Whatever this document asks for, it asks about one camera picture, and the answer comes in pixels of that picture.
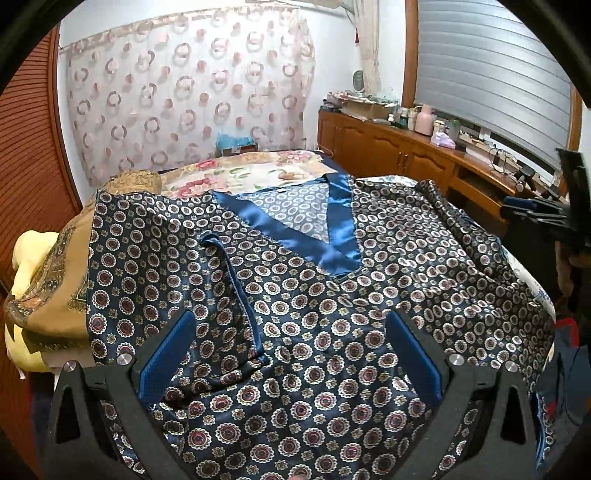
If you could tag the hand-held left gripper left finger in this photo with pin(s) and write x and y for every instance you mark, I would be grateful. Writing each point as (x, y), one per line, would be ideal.
(170, 351)

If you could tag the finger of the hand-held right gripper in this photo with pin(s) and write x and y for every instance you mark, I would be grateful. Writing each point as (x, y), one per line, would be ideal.
(535, 212)

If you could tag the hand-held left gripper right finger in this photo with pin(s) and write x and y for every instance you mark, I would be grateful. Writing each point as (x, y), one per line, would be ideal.
(415, 361)

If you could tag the navy medallion print satin shirt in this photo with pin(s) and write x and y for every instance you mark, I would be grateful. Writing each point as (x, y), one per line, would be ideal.
(323, 295)

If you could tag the pink tissue pack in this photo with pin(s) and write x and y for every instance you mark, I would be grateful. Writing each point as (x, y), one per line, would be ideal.
(443, 140)

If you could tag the tan paisley cloth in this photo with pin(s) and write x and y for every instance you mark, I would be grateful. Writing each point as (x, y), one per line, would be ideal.
(55, 295)

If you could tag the pink thermos bottle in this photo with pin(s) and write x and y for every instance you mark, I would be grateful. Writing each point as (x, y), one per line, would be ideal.
(425, 121)

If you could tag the blue and red garment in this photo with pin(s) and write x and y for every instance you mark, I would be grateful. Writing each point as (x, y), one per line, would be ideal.
(563, 383)

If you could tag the grey window blind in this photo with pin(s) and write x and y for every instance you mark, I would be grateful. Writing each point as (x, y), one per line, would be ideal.
(485, 60)

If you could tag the pale yellow cushion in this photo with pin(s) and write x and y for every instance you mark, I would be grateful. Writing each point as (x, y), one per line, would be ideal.
(28, 249)

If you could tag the long wooden cabinet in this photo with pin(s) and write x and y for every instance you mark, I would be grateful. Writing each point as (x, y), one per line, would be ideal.
(369, 138)

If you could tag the open cardboard box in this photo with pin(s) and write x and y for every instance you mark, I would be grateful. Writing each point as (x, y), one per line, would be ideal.
(369, 110)

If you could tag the floral pink rose blanket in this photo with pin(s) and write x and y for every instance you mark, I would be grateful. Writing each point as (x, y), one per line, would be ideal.
(258, 173)

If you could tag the pile of papers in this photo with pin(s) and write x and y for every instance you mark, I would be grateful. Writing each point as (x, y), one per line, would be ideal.
(355, 96)

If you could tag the blue lace covered box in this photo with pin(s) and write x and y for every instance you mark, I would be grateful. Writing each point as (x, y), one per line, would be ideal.
(235, 142)

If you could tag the wooden louvred wardrobe door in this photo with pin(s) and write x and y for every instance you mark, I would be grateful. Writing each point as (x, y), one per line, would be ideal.
(32, 161)

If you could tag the beige tied curtain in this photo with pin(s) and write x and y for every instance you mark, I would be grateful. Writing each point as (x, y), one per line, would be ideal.
(369, 46)

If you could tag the sheer circle print curtain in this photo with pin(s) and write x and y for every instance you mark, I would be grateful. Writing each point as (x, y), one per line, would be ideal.
(184, 92)

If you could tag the wooden window frame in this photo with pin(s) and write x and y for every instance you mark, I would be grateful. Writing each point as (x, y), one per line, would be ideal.
(408, 55)

